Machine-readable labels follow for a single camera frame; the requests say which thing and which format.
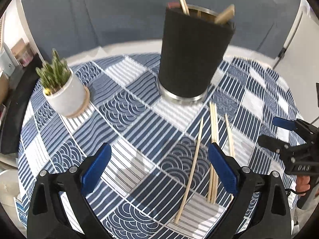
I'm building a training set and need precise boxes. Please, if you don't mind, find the right hand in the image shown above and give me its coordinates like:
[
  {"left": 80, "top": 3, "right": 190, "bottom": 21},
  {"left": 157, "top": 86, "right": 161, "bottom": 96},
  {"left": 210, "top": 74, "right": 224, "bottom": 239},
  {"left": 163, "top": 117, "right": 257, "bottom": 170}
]
[{"left": 295, "top": 176, "right": 310, "bottom": 196}]

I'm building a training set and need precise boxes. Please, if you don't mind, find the wooden chopstick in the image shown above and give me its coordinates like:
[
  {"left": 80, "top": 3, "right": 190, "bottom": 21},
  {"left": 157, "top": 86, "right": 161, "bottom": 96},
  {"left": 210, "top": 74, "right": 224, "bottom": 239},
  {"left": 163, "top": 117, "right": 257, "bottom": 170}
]
[
  {"left": 208, "top": 101, "right": 216, "bottom": 204},
  {"left": 212, "top": 102, "right": 219, "bottom": 199},
  {"left": 179, "top": 0, "right": 190, "bottom": 15},
  {"left": 174, "top": 117, "right": 204, "bottom": 224},
  {"left": 224, "top": 113, "right": 236, "bottom": 202}
]

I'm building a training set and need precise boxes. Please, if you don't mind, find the wooden utensil in cup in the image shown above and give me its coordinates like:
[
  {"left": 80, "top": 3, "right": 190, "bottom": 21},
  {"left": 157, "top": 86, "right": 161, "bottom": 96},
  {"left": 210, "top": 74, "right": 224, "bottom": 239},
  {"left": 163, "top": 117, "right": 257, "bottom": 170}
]
[{"left": 214, "top": 4, "right": 235, "bottom": 24}]

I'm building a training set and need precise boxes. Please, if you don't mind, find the wooden chopstick in cup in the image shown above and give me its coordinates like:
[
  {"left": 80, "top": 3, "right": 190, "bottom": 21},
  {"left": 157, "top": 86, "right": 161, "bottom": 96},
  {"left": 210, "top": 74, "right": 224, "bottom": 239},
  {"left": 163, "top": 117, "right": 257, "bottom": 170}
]
[{"left": 179, "top": 0, "right": 190, "bottom": 15}]

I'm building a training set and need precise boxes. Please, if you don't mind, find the black utensil holder cup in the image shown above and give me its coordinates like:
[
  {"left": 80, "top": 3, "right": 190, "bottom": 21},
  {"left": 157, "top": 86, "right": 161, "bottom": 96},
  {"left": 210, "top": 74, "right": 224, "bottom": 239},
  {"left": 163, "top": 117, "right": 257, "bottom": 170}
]
[{"left": 157, "top": 2, "right": 235, "bottom": 105}]

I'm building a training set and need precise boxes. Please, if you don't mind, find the blue white patterned tablecloth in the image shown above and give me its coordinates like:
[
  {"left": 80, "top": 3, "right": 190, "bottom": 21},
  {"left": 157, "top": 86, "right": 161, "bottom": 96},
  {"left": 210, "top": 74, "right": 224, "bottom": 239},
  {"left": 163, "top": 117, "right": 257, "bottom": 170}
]
[{"left": 15, "top": 53, "right": 302, "bottom": 238}]

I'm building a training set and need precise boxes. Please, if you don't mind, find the white potted green plant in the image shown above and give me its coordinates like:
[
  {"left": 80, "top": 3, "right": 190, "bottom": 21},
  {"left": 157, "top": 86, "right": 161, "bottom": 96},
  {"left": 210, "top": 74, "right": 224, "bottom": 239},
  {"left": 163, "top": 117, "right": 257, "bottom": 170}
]
[{"left": 36, "top": 49, "right": 90, "bottom": 118}]

